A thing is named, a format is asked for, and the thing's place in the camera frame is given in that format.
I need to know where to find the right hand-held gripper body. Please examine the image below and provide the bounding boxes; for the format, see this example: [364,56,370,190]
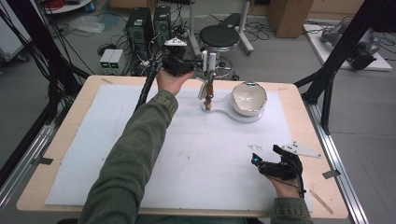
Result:
[258,141,322,182]

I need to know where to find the person's left hand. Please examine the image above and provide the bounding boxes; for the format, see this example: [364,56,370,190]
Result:
[155,68,195,97]

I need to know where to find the round white table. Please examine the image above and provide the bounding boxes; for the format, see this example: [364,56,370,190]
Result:
[42,0,94,15]

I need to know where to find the black round stool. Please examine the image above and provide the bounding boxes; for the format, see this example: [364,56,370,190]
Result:
[197,24,241,81]

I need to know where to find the white bench power supply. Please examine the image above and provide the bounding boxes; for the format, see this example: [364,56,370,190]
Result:
[99,49,115,76]
[108,49,124,76]

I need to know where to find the aluminium rail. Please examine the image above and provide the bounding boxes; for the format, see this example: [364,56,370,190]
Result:
[0,123,58,214]
[305,102,370,224]

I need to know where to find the white board with grey machine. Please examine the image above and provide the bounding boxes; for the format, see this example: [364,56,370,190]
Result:
[303,21,393,72]

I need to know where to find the small black computer tower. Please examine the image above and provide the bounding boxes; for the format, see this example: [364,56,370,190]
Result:
[152,5,173,45]

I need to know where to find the person's right hand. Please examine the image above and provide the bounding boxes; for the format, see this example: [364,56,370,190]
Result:
[268,175,304,199]

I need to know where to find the white ceramic bowl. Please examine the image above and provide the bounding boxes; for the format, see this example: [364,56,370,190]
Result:
[230,81,268,118]

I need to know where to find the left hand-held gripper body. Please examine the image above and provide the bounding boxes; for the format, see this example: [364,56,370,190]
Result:
[161,36,197,77]

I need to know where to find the thin wooden stick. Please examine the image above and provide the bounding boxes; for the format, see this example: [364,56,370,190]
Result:
[308,189,334,216]

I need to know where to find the white key stand with pole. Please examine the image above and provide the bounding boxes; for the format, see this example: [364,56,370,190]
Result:
[195,52,265,124]

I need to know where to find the green orange brown keychain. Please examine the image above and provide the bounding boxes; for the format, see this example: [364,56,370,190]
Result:
[203,70,217,112]

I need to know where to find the white table mat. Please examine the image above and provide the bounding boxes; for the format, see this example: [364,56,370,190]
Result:
[45,84,314,213]

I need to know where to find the thick black corrugated cable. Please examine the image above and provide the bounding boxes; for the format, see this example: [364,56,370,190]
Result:
[134,46,166,114]

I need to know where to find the black frame with cables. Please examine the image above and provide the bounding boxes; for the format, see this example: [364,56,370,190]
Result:
[0,0,92,125]

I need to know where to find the brown cardboard box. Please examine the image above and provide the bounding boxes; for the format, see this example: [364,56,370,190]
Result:
[266,0,316,39]

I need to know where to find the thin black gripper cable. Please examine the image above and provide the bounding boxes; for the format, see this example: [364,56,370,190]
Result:
[269,161,306,200]

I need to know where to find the large black computer tower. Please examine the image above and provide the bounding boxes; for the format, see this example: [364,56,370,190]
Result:
[125,7,154,61]

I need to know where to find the clear plastic bag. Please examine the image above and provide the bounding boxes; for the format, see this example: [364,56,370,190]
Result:
[67,14,106,35]

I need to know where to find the black metal frame struts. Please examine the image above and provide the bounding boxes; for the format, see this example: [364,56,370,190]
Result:
[293,0,396,136]

